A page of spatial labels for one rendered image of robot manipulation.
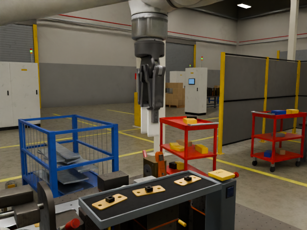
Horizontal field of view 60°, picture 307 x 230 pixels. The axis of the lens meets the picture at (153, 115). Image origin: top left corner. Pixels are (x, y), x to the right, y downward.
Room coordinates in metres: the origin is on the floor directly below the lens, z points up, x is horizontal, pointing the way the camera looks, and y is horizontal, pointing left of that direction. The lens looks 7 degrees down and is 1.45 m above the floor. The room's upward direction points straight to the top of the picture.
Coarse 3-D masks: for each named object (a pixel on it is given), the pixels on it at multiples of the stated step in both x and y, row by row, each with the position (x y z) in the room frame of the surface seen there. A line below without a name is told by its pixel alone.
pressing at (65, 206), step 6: (60, 204) 0.93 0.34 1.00; (66, 204) 0.93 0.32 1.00; (72, 204) 0.93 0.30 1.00; (78, 204) 0.93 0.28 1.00; (60, 210) 0.88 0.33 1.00; (66, 210) 0.89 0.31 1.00; (78, 210) 0.88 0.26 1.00; (0, 222) 0.81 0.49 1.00; (6, 222) 0.81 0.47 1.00; (12, 222) 0.81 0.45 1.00; (24, 228) 0.77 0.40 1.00; (30, 228) 0.77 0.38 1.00; (36, 228) 0.77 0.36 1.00
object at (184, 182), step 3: (186, 177) 0.76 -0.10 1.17; (189, 177) 0.75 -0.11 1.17; (192, 177) 0.78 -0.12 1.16; (195, 177) 0.78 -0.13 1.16; (198, 177) 0.78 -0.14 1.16; (177, 180) 0.75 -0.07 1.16; (180, 180) 0.75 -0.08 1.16; (183, 180) 0.75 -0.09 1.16; (186, 180) 0.75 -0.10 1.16; (189, 180) 0.74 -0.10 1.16; (192, 180) 0.75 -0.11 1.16; (195, 180) 0.75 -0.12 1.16; (198, 180) 0.76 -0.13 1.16; (177, 183) 0.73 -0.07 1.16; (180, 183) 0.72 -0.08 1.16; (183, 183) 0.72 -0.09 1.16; (186, 183) 0.72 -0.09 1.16; (189, 183) 0.73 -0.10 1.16
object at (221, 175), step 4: (208, 172) 0.83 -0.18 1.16; (212, 172) 0.82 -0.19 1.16; (216, 172) 0.82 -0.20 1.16; (220, 172) 0.82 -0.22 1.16; (224, 172) 0.82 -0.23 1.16; (228, 172) 0.82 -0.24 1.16; (212, 176) 0.81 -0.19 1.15; (216, 176) 0.80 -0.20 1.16; (220, 176) 0.79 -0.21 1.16; (224, 176) 0.79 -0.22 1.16; (228, 176) 0.80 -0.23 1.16; (232, 176) 0.81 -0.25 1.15
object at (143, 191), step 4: (144, 188) 0.69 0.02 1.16; (148, 188) 0.67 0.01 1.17; (152, 188) 0.67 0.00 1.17; (156, 188) 0.69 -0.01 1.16; (160, 188) 0.69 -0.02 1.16; (132, 192) 0.67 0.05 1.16; (136, 192) 0.67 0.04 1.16; (140, 192) 0.67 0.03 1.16; (144, 192) 0.67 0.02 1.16; (148, 192) 0.67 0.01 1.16; (152, 192) 0.67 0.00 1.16; (156, 192) 0.67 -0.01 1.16; (160, 192) 0.67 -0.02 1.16; (140, 196) 0.65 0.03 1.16
